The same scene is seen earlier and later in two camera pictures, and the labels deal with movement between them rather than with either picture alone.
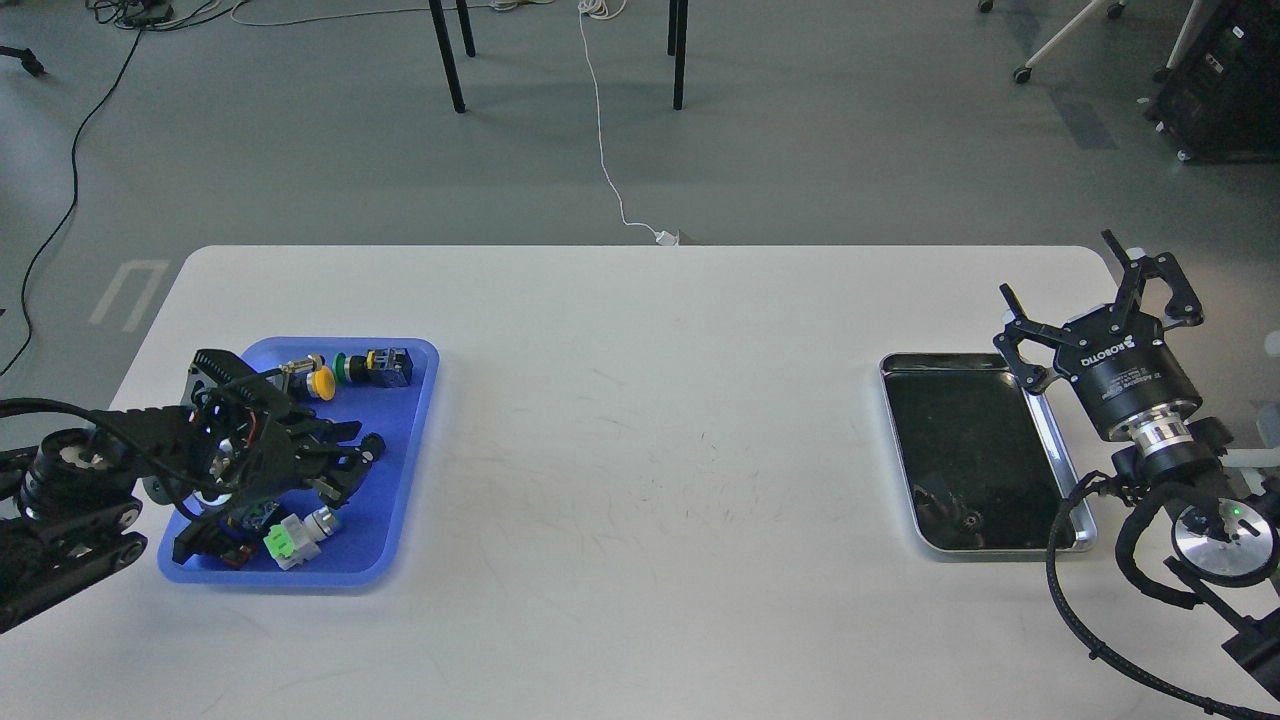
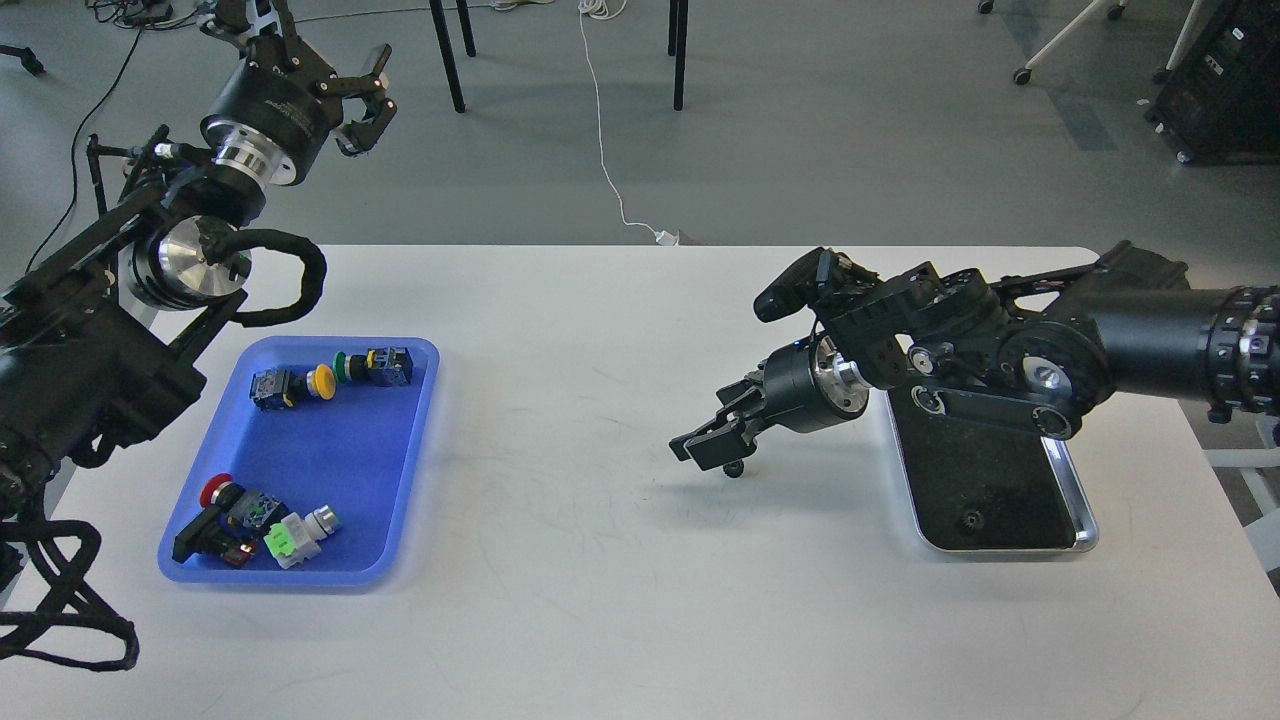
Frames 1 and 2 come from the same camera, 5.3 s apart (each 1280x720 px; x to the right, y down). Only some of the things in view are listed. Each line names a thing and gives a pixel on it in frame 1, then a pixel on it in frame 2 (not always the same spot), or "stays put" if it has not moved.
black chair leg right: x=676 y=46 stays put
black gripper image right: x=1123 y=370 -> x=804 y=388
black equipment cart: x=1220 y=101 stays put
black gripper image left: x=254 y=458 -> x=282 y=105
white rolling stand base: x=1023 y=73 stays put
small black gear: x=972 y=522 stays put
